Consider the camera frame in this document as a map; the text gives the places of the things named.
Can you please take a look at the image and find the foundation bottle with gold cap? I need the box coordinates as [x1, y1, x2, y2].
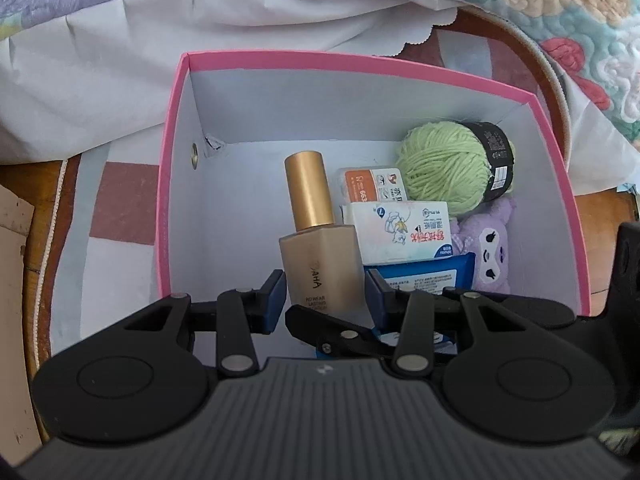
[278, 150, 366, 313]

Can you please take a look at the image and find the pink cardboard box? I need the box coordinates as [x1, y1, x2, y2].
[156, 51, 592, 316]

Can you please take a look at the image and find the striped checkered rug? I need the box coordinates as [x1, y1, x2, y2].
[30, 5, 571, 361]

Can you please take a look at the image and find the floral quilt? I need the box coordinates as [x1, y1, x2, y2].
[0, 0, 640, 141]

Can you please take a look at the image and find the cotton swab box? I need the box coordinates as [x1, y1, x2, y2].
[336, 166, 408, 206]

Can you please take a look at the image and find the white bed skirt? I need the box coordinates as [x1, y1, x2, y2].
[0, 0, 640, 196]

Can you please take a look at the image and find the green yarn ball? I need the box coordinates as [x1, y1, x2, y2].
[397, 120, 517, 218]

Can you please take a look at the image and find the pink white tissue pack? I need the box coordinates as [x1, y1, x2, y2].
[341, 200, 453, 266]

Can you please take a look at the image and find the purple plush toy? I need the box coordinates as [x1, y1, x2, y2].
[452, 197, 518, 296]

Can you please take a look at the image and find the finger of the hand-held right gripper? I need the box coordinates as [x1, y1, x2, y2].
[284, 305, 398, 358]
[442, 286, 576, 331]

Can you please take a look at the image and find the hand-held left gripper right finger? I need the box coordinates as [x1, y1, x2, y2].
[367, 269, 506, 378]

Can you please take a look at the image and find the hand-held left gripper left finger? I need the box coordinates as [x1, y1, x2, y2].
[122, 269, 288, 376]

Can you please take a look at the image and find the blue wet wipes pack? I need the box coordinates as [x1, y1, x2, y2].
[364, 252, 477, 361]

